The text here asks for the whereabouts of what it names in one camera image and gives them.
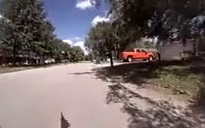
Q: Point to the tree with thin trunk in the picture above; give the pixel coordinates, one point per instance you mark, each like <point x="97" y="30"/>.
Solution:
<point x="105" y="40"/>

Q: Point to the red pickup truck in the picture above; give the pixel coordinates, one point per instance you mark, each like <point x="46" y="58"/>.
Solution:
<point x="136" y="55"/>

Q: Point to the grey asphalt road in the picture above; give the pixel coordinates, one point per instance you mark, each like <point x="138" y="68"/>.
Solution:
<point x="46" y="96"/>

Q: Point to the robot's own part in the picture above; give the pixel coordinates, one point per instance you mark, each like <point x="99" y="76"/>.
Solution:
<point x="64" y="122"/>

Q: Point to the large overhanging tree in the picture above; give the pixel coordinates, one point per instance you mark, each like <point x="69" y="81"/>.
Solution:
<point x="163" y="20"/>

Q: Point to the grass verge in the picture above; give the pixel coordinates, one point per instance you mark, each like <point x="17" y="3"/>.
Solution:
<point x="180" y="78"/>

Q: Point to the row of trees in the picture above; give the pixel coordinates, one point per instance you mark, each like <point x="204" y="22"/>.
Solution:
<point x="26" y="33"/>

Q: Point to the grey house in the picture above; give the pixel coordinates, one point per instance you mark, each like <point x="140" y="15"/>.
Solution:
<point x="185" y="48"/>

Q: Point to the shaded grass strip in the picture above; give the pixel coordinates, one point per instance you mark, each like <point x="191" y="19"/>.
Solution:
<point x="10" y="69"/>

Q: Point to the house behind trees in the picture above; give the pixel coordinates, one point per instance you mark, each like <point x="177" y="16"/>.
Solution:
<point x="3" y="59"/>

